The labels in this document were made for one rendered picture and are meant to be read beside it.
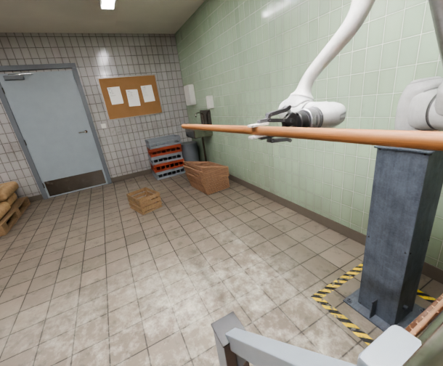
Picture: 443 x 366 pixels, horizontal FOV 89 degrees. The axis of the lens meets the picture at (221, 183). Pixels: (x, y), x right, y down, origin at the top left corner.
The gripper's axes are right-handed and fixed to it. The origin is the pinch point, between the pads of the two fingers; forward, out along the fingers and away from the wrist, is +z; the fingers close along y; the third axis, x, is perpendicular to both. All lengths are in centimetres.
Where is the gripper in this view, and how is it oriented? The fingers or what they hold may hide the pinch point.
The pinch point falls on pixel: (258, 130)
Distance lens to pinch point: 79.5
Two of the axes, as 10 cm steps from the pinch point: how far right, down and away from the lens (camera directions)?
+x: -4.6, -2.5, 8.5
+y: 1.2, 9.3, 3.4
